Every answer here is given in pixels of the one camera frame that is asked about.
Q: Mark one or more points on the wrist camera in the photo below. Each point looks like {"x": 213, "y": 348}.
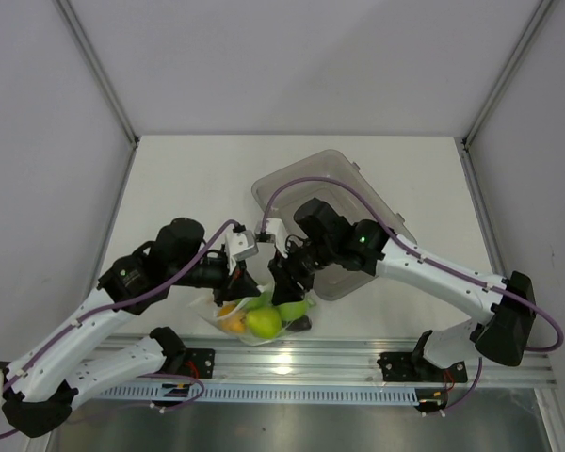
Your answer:
{"x": 240, "y": 245}
{"x": 273, "y": 232}

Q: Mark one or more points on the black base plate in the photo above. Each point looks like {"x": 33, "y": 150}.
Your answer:
{"x": 199, "y": 363}
{"x": 402, "y": 367}

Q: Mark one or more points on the left aluminium frame post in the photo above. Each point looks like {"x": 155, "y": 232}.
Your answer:
{"x": 96, "y": 68}

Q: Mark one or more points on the right aluminium frame post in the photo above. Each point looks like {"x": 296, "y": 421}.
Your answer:
{"x": 516, "y": 57}

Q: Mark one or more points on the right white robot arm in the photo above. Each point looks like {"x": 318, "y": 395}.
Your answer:
{"x": 500, "y": 316}

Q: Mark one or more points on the orange toy fruit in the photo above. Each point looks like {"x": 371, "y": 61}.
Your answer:
{"x": 232, "y": 319}

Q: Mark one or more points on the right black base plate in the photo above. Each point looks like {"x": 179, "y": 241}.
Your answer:
{"x": 402, "y": 367}

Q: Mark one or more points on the clear dotted zip top bag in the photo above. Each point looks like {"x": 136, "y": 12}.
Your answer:
{"x": 207, "y": 310}

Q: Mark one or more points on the purple toy eggplant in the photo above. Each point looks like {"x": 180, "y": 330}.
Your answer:
{"x": 303, "y": 323}

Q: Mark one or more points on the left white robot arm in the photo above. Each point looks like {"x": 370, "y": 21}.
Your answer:
{"x": 40, "y": 390}

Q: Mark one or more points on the clear grey plastic bin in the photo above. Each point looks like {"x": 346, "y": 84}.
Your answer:
{"x": 330, "y": 164}

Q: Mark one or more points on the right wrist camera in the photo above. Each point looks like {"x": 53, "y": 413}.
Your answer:
{"x": 273, "y": 232}

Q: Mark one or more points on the green toy apple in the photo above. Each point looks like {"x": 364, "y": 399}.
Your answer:
{"x": 292, "y": 311}

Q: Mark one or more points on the white slotted cable duct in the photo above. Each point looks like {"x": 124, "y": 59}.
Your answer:
{"x": 262, "y": 393}

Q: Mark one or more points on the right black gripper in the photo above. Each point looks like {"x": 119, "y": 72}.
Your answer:
{"x": 287, "y": 276}

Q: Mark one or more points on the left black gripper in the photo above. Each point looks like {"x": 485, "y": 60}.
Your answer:
{"x": 241, "y": 283}

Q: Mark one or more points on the aluminium mounting rail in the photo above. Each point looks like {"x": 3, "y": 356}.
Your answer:
{"x": 307, "y": 361}

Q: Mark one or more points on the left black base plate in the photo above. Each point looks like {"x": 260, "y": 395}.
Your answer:
{"x": 199, "y": 363}

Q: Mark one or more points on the aluminium frame post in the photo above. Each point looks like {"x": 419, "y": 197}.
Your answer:
{"x": 516, "y": 57}
{"x": 96, "y": 68}

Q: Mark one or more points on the green bumpy toy guava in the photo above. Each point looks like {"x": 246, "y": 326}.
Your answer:
{"x": 263, "y": 300}

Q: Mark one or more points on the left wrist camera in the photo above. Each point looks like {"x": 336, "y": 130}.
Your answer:
{"x": 240, "y": 245}

